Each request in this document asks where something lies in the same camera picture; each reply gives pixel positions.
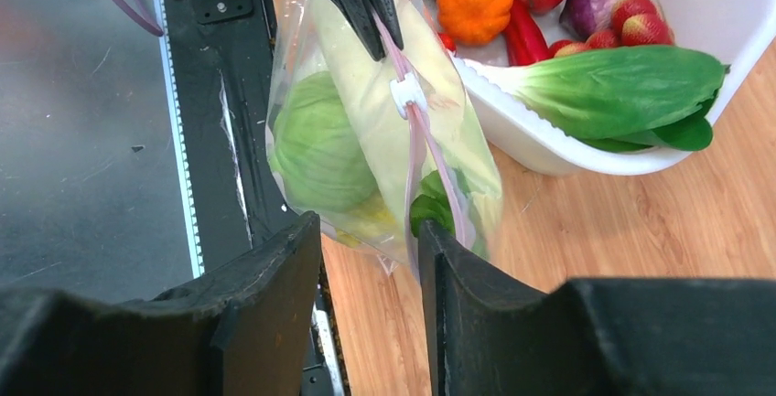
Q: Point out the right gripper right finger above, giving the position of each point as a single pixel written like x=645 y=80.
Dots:
x=490 y=334

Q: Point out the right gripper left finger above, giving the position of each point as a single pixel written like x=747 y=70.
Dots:
x=241 y=329

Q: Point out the yellow toy cabbage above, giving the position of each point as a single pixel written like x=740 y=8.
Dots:
x=372 y=224

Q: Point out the green toy cabbage head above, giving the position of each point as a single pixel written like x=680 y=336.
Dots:
x=316 y=151

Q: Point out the clear pink zip bag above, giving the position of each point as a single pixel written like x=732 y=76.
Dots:
x=299 y=54

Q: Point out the white plastic basket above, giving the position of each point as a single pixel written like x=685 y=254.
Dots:
x=735 y=31

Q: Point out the orange toy pumpkin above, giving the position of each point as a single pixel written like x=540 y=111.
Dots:
x=473 y=22

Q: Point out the green toy leaf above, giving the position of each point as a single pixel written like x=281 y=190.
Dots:
x=431 y=203

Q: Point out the long red toy pepper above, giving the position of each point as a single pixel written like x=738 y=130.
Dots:
x=524 y=39

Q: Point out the purple toy onion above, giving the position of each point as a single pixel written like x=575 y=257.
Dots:
x=582 y=18

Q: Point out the red toy strawberries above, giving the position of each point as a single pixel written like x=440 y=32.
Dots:
x=632 y=23

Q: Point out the green toy bok choy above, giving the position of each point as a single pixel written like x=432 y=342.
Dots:
x=620 y=99

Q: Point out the white slotted cable duct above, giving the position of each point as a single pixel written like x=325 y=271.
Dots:
x=178 y=141

